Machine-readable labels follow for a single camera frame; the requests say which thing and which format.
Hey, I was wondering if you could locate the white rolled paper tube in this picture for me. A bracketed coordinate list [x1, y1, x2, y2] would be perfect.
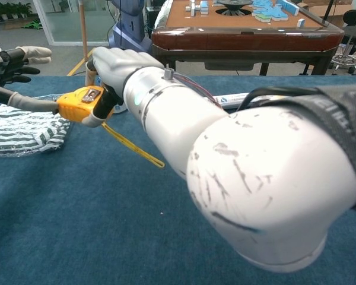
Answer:
[212, 91, 266, 107]

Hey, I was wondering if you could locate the black mahjong table centre dome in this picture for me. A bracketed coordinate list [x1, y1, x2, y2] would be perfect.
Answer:
[215, 0, 254, 15]

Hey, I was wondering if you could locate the row of potted plants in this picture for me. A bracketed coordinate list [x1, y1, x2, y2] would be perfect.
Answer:
[0, 2, 33, 21]

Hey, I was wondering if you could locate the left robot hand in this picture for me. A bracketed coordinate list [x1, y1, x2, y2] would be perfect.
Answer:
[0, 46, 53, 105]

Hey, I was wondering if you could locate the blue felt table cover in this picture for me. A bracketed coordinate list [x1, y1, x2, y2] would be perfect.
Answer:
[0, 75, 356, 285]

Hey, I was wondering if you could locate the large mahjong tile pile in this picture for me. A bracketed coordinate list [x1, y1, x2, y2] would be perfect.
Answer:
[252, 0, 300, 23]

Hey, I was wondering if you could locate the striped garment in plastic bag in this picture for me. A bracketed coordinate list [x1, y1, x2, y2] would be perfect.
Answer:
[0, 94, 75, 160]

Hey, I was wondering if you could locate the green object on floor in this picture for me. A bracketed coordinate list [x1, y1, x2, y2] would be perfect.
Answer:
[22, 19, 44, 30]

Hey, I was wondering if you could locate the hanging black cable with plug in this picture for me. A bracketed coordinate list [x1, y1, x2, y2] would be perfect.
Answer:
[117, 0, 126, 50]

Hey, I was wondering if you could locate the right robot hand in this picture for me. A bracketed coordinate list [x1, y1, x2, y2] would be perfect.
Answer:
[82, 47, 166, 127]

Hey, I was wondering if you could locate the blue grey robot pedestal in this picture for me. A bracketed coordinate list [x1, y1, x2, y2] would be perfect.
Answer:
[107, 0, 152, 57]

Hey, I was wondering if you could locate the brown mahjong table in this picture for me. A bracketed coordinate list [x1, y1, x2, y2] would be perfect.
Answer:
[151, 0, 345, 76]

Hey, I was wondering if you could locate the wooden pole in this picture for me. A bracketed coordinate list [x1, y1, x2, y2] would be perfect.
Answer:
[78, 0, 89, 63]

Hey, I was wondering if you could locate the small mahjong tile stack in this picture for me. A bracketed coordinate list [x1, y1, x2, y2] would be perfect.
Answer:
[186, 0, 210, 16]

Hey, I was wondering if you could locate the white glass partition frame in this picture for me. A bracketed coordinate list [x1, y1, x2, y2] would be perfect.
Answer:
[32, 0, 116, 47]

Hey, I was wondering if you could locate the yellow tape measure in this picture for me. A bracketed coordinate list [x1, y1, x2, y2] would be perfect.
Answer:
[16, 85, 166, 169]

